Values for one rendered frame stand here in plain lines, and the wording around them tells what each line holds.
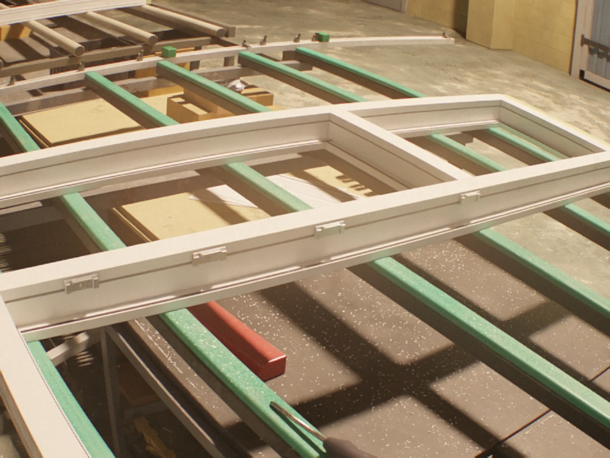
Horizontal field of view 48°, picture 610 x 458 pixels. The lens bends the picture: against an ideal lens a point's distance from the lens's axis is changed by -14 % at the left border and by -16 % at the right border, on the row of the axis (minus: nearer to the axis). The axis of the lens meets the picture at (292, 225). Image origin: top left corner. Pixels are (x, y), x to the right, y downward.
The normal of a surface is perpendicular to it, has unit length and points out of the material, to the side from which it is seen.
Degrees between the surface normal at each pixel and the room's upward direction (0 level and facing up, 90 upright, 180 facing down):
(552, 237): 0
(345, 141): 90
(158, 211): 0
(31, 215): 90
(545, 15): 90
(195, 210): 0
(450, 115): 90
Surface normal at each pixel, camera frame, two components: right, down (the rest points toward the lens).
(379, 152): -0.83, 0.18
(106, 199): 0.58, 0.40
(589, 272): 0.08, -0.90
